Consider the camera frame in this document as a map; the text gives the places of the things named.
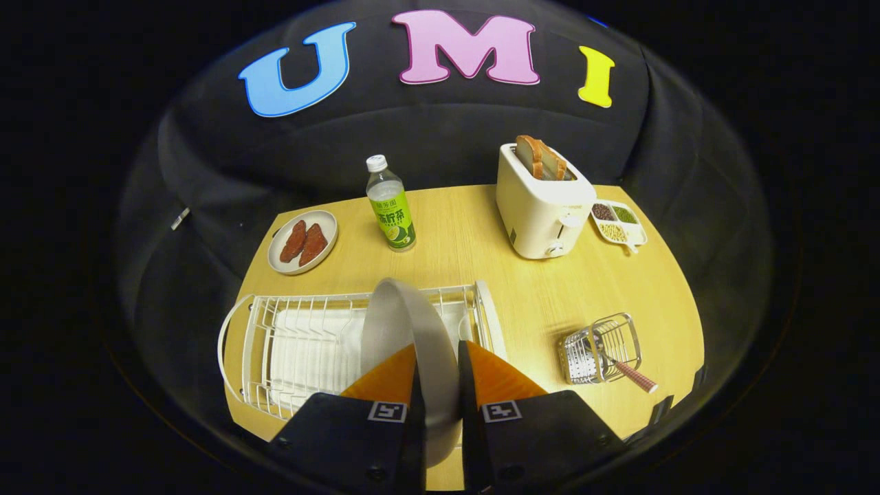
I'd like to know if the white divided dish with beans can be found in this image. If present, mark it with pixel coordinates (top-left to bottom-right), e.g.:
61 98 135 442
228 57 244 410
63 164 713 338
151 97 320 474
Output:
590 199 648 254

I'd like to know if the green label drink bottle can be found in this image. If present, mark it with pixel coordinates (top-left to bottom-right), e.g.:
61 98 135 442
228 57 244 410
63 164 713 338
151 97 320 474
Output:
365 155 417 253

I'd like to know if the red meat slice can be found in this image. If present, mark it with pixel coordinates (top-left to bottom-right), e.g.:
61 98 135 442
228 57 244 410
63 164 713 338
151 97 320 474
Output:
280 220 308 263
298 223 329 267

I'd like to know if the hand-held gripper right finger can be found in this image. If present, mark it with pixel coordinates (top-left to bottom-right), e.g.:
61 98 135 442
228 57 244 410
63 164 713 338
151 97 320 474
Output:
457 340 626 494

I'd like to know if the black backdrop cloth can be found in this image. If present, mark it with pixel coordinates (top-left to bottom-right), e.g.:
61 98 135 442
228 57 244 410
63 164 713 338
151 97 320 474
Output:
113 0 774 441

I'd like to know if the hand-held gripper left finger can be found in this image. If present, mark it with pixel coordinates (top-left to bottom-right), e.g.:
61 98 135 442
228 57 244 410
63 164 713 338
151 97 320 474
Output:
269 344 427 495

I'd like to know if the small beige plate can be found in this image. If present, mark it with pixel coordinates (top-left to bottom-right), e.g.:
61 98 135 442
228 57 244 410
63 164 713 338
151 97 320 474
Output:
267 210 339 276

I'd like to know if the white toaster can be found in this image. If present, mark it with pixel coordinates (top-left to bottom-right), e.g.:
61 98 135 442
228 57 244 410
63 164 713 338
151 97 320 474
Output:
496 142 597 260

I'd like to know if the metal wire basket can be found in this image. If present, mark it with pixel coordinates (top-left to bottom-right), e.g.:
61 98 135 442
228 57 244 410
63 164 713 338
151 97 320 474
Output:
557 313 642 385

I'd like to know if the white wire dish rack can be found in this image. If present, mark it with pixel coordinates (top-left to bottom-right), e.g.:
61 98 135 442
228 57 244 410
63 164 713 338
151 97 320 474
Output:
218 280 508 421

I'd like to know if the spoon with red checked handle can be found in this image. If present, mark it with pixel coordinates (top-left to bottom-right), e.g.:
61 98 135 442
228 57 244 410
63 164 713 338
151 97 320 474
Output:
595 340 659 394

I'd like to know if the white plate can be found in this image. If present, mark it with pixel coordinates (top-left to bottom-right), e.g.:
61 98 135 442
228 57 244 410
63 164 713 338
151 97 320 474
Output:
360 277 463 468

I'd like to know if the toast slice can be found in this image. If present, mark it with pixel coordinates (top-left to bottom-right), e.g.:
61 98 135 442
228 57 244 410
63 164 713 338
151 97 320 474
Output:
538 141 569 182
516 135 547 181

